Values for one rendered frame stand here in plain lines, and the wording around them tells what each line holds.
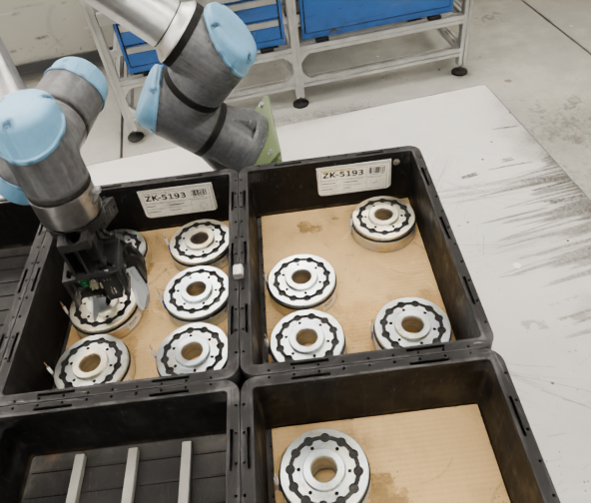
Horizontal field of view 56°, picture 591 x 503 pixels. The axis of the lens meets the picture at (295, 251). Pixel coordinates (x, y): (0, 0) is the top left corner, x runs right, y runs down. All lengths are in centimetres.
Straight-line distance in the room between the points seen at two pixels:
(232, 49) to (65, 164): 40
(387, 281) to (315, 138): 60
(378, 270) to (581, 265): 41
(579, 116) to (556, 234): 170
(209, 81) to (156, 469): 61
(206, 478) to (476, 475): 32
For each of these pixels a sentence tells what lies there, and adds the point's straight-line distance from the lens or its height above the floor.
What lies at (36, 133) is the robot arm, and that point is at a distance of 64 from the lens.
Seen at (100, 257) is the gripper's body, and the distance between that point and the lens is 74.
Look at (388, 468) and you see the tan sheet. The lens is 71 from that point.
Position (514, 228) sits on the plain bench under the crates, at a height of 70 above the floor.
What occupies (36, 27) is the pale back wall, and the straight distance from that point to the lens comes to 361.
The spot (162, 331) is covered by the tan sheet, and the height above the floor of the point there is 83.
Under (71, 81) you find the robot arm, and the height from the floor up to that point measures 118.
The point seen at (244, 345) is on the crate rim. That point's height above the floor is 93.
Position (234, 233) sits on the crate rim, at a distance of 81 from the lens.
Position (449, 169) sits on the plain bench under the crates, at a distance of 127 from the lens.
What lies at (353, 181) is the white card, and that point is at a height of 88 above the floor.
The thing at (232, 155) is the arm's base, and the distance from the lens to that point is 108.
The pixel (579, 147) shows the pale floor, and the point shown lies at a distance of 264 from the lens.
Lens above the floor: 148
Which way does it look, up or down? 46 degrees down
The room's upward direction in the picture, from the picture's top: 8 degrees counter-clockwise
